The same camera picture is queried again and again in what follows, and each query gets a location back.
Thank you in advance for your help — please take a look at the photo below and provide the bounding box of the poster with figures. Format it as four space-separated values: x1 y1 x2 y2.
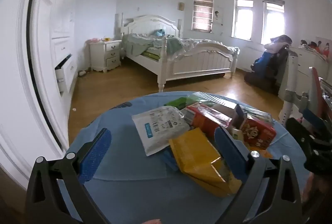
315 36 332 59

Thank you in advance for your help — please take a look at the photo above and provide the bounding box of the white desk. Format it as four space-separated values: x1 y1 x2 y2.
278 46 332 122

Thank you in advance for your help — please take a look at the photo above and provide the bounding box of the blue tablecloth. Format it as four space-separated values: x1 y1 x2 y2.
58 91 312 224

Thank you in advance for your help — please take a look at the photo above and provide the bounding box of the white plastic pouch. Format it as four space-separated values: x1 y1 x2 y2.
132 106 198 157

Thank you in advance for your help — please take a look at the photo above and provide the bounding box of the wide bright window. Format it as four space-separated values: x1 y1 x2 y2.
261 0 286 45

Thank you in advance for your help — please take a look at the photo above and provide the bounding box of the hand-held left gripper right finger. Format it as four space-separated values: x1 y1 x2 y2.
214 125 304 224

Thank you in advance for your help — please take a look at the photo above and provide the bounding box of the red cartoon snack box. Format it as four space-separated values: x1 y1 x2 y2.
241 113 277 150

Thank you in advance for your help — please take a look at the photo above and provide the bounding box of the white bed frame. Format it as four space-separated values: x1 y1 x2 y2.
121 15 240 92

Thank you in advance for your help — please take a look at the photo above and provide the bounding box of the clear plastic bag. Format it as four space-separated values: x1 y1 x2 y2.
192 91 273 123

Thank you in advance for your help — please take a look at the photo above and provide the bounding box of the green mattress pad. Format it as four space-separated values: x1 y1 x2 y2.
141 49 162 61

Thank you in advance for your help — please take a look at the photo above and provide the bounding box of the narrow bright window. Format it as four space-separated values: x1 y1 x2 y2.
232 0 254 41

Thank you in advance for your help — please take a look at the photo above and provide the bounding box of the dark card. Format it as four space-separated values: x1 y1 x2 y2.
232 104 246 132

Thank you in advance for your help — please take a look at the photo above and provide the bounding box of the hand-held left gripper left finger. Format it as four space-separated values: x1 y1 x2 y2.
24 128 112 224

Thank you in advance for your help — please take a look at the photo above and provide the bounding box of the pile of clothes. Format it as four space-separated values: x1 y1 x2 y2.
263 34 293 55

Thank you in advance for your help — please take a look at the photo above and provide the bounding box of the light green blanket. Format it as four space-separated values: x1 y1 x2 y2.
124 32 217 58

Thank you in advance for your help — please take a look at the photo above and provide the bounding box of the pink chair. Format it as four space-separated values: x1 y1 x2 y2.
308 67 332 121

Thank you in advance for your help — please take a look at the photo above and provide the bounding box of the white nightstand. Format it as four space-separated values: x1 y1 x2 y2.
87 39 122 74

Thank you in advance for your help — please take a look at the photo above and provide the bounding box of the white wardrobe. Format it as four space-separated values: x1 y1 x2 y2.
0 0 78 183

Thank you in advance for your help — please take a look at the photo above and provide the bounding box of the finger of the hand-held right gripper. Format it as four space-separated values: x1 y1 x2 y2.
302 109 332 136
285 117 315 160

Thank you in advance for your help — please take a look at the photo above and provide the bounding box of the yellow foil packet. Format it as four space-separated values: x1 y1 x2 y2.
168 127 243 198

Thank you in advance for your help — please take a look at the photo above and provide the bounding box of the wall poster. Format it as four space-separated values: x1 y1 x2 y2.
213 7 224 26

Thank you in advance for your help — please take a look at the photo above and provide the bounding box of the dark chair with blue cloth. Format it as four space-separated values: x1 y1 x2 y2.
244 45 289 95

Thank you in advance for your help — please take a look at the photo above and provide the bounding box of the window with brown blind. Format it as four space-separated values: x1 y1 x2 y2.
192 0 215 32

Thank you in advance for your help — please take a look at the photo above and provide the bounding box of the orange-red box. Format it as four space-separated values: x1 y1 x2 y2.
185 103 232 140

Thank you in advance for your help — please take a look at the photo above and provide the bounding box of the green packet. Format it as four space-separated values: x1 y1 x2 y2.
165 97 194 111

